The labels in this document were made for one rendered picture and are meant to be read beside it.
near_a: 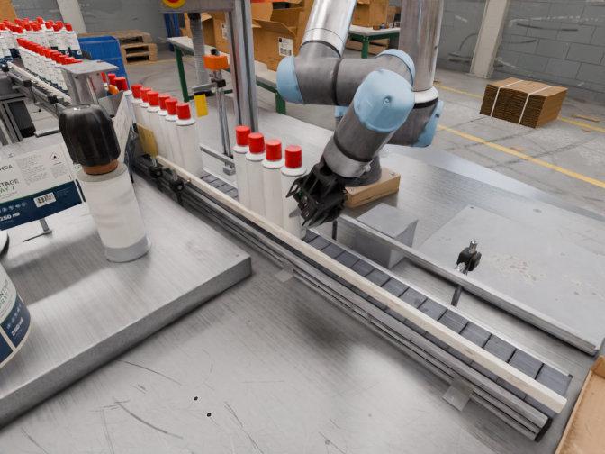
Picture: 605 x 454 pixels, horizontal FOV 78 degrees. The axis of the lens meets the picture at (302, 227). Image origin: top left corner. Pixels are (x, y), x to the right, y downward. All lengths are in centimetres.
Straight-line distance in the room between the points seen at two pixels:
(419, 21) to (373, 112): 42
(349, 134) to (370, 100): 6
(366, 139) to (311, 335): 36
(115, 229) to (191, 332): 25
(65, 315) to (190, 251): 24
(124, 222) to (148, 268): 10
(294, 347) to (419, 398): 21
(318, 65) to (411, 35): 32
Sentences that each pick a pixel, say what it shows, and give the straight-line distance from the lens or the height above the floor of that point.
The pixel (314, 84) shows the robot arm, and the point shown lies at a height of 121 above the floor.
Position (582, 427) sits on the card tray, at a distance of 72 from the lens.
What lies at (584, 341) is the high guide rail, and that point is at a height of 96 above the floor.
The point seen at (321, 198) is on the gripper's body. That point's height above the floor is 105.
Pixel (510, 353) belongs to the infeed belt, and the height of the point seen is 88.
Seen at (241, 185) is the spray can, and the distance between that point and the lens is 87.
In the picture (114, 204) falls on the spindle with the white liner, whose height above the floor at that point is 101.
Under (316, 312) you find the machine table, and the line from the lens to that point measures 73.
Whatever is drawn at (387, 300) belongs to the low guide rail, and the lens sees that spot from 65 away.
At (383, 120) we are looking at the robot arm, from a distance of 52.
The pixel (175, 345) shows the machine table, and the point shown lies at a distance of 71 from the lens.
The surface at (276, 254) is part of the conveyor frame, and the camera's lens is 81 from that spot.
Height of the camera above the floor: 137
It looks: 35 degrees down
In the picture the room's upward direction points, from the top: straight up
